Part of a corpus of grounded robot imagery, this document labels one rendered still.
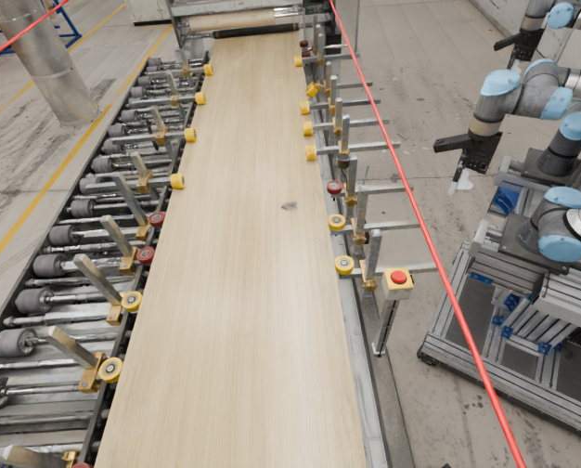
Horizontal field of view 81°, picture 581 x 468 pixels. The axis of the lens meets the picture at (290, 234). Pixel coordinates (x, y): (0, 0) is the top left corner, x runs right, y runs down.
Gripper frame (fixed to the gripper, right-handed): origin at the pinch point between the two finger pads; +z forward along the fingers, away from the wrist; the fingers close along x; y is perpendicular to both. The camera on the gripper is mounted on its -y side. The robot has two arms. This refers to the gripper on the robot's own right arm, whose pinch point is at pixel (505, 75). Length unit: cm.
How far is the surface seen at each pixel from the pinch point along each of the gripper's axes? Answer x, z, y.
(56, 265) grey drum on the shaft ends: -165, 49, -152
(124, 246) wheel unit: -144, 38, -118
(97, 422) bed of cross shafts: -198, 50, -75
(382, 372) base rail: -128, 62, 2
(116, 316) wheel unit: -168, 48, -101
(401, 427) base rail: -143, 62, 14
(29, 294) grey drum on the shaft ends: -181, 46, -144
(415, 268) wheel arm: -85, 48, -3
